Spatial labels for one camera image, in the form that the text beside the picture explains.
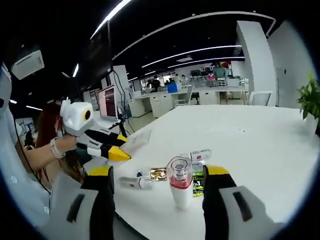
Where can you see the blue storage box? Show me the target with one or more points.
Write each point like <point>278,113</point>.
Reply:
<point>172,88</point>

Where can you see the white wristwatch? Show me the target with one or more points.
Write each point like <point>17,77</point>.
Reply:
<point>57,148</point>

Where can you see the red collar skincare bottle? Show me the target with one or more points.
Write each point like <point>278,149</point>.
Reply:
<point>180,195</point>

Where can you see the green potted plant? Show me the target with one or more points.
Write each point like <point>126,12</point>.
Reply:
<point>310,100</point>

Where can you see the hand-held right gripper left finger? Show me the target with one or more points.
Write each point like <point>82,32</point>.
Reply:
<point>82,215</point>

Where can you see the white mesh office chair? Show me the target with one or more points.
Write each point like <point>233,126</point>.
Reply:
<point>67,182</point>

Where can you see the person's left hand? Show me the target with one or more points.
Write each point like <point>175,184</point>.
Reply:
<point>67,143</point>

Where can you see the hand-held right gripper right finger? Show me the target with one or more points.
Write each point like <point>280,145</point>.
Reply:
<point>225,215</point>

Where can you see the small clear skincare sachet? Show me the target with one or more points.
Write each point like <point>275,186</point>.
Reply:
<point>140,173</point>

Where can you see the person's light shirt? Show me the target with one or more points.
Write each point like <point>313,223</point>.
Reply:
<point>22,175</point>

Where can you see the white open laptop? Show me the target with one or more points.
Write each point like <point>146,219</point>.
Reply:
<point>110,102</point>

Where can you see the green black skincare sachet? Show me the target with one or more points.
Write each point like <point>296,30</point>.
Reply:
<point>198,185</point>

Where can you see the white ceiling air unit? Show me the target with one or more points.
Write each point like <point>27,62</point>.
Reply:
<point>27,65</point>

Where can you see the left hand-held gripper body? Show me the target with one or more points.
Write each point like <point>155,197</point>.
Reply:
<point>75,120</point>

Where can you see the white skincare tube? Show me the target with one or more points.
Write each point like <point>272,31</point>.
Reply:
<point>140,140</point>

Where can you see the white office workbench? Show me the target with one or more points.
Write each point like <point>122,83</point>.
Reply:
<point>160,102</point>

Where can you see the small white skincare bottle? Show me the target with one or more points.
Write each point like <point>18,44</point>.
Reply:
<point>200,155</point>
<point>132,182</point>

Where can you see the gold foil skincare sachet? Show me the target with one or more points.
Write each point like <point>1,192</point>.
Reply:
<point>158,173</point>

